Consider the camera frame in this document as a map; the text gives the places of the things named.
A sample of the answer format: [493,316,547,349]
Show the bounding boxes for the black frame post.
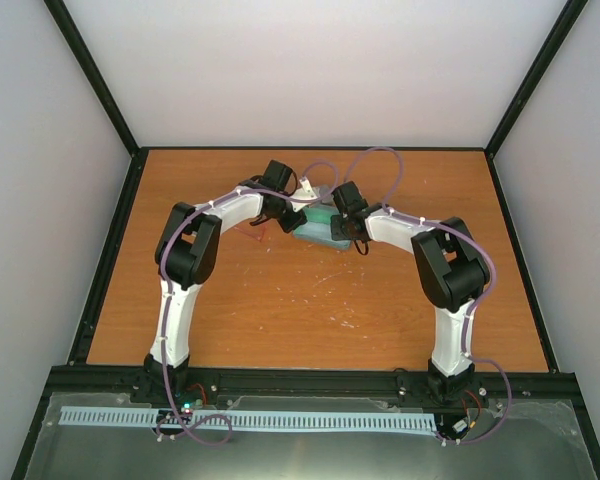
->
[484,0,588,161]
[43,0,140,157]

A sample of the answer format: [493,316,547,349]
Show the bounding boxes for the blue-grey glasses case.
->
[292,205,351,251]

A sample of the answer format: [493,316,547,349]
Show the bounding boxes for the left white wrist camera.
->
[289,177,319,210]

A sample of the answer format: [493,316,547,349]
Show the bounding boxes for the grey green-lined glasses case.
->
[313,185,335,206]

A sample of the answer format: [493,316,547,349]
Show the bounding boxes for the right black frame post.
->
[484,0,588,161]

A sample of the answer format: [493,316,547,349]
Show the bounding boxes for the red transparent glasses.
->
[234,224,266,242]

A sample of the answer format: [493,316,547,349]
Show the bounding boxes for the light blue slotted cable duct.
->
[58,406,436,436]

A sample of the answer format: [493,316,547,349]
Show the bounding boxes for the left black frame post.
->
[43,0,140,157]

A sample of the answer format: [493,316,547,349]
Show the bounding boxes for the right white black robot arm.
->
[331,181,493,403]

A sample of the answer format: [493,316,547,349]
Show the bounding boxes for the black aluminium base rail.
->
[44,364,581,414]

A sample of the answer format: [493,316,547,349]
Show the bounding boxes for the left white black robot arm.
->
[144,160,317,403]

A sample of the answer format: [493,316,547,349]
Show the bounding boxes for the blue cleaning cloth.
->
[293,222,335,244]

